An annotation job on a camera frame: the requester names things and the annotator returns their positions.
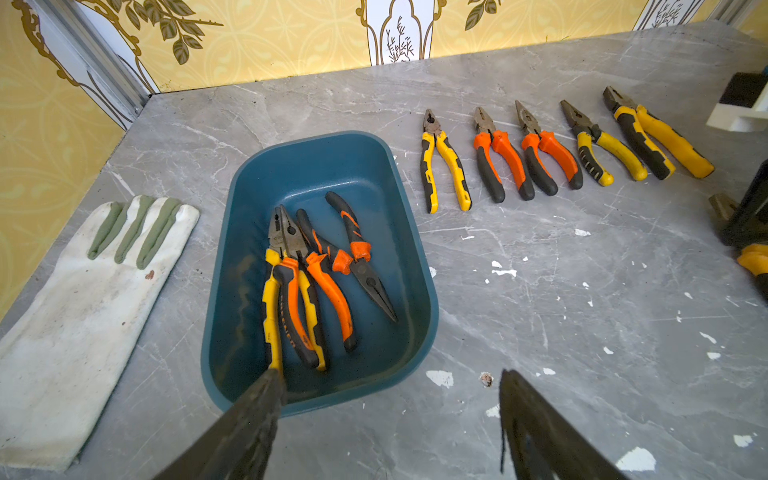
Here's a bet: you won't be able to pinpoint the yellow black combination pliers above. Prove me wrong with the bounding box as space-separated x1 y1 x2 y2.
603 86 715 180

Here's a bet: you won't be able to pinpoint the large yellow black lineman pliers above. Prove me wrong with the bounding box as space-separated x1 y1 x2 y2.
737 244 768 300

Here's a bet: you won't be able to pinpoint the orange black upside-down long-nose pliers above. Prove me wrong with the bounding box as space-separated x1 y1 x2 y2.
325 191 398 323

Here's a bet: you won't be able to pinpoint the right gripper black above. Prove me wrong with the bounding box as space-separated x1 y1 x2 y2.
709 161 767 248

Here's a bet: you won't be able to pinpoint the yellow black deli pliers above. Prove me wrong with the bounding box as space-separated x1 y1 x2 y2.
262 205 327 372

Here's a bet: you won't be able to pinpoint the white green work glove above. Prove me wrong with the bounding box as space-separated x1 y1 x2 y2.
1 195 200 472

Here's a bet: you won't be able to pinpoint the yellow black long-nose pliers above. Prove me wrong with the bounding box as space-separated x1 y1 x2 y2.
560 100 648 187

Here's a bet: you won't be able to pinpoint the teal storage box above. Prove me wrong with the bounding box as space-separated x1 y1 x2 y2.
201 131 439 416

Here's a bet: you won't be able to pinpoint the orange black needle pliers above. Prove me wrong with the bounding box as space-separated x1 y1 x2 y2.
472 106 536 204

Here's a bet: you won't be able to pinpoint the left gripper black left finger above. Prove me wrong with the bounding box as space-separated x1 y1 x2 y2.
156 369 286 479

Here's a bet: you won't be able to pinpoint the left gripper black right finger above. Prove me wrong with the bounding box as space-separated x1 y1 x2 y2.
499 370 625 479

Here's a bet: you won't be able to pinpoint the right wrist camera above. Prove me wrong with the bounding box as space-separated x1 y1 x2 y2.
706 69 767 133

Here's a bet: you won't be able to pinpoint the orange black combination pliers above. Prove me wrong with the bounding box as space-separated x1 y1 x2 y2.
276 205 357 371

